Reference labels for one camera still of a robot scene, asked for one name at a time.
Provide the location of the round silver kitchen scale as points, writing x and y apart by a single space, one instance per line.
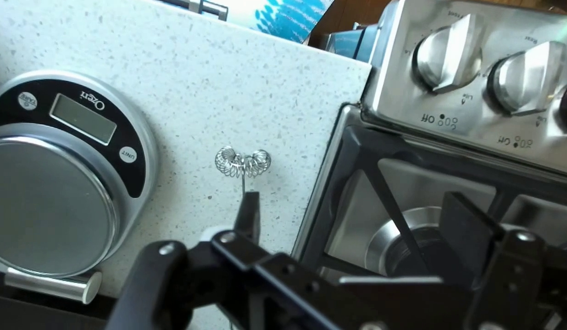
50 201

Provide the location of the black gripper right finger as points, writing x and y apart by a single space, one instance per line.
496 275

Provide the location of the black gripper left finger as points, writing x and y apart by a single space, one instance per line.
173 286

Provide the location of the metal spring coil stirrer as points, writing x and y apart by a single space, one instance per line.
243 163

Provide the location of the stainless steel gas range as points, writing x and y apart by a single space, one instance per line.
430 115

